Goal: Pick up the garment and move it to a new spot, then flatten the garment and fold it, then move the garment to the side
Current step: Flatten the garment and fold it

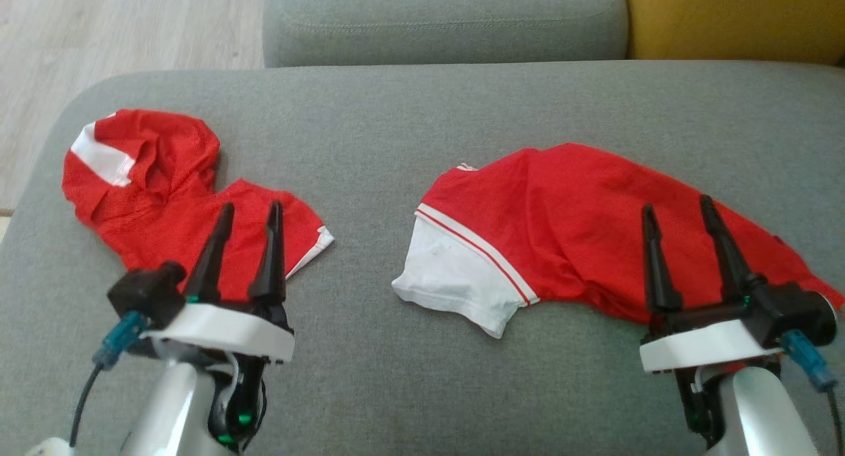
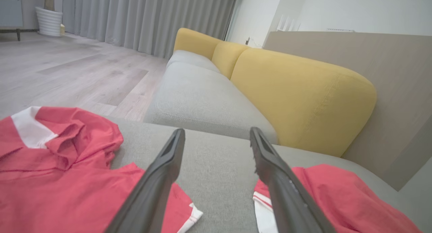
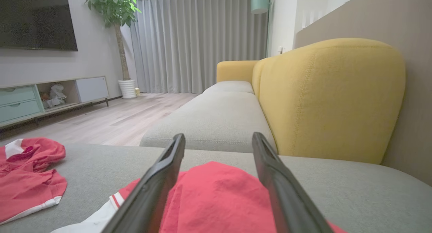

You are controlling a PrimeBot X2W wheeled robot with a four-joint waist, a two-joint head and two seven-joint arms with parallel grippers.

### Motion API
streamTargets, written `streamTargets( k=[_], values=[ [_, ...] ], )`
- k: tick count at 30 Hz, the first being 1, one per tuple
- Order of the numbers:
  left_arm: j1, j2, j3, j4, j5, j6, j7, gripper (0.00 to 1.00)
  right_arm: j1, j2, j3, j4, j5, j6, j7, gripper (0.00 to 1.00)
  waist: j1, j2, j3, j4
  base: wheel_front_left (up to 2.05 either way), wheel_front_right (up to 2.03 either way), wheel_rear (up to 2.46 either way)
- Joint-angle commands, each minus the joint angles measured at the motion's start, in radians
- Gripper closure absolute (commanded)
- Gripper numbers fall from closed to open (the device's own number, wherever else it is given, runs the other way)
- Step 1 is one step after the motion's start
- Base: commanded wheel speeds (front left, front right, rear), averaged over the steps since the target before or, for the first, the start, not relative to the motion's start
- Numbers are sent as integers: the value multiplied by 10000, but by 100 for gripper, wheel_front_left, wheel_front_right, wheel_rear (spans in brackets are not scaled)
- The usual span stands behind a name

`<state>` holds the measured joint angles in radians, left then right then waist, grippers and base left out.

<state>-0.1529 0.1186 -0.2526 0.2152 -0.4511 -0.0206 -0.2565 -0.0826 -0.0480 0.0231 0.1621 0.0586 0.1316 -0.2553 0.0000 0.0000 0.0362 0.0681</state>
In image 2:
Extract red basketball jersey with lettering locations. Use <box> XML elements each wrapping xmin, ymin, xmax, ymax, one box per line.
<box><xmin>252</xmin><ymin>164</ymin><xmax>422</xmax><ymax>233</ymax></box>

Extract grey cabinet on wooden legs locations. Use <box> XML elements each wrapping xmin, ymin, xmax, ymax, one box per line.
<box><xmin>0</xmin><ymin>0</ymin><xmax>39</xmax><ymax>41</ymax></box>

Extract grey sofa seat cushion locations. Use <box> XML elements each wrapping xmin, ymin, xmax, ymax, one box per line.
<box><xmin>143</xmin><ymin>62</ymin><xmax>278</xmax><ymax>144</ymax></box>
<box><xmin>166</xmin><ymin>50</ymin><xmax>221</xmax><ymax>73</ymax></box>

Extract red shorts with white trim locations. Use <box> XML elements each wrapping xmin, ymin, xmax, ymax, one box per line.
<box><xmin>0</xmin><ymin>106</ymin><xmax>204</xmax><ymax>233</ymax></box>

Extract yellow sofa back cushion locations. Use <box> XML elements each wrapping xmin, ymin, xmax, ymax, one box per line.
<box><xmin>231</xmin><ymin>48</ymin><xmax>377</xmax><ymax>157</ymax></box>
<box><xmin>173</xmin><ymin>28</ymin><xmax>223</xmax><ymax>60</ymax></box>
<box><xmin>212</xmin><ymin>41</ymin><xmax>250</xmax><ymax>80</ymax></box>

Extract beige wooden panel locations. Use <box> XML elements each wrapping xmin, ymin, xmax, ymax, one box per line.
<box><xmin>263</xmin><ymin>31</ymin><xmax>432</xmax><ymax>191</ymax></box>

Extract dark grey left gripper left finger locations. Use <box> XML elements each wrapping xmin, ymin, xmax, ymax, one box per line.
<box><xmin>105</xmin><ymin>128</ymin><xmax>186</xmax><ymax>233</ymax></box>

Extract white ribbed planter pot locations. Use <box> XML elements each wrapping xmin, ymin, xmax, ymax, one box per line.
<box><xmin>35</xmin><ymin>6</ymin><xmax>63</xmax><ymax>37</ymax></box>

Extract wide grey sofa chaise seat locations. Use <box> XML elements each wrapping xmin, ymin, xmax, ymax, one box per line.
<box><xmin>101</xmin><ymin>117</ymin><xmax>432</xmax><ymax>233</ymax></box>

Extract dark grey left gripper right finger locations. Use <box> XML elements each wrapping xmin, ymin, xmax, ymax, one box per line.
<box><xmin>250</xmin><ymin>127</ymin><xmax>336</xmax><ymax>233</ymax></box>

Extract white slatted rack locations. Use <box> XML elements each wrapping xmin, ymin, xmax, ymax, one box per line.
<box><xmin>277</xmin><ymin>14</ymin><xmax>301</xmax><ymax>32</ymax></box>

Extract grey pleated curtain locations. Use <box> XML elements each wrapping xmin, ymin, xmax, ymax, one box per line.
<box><xmin>62</xmin><ymin>0</ymin><xmax>238</xmax><ymax>60</ymax></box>

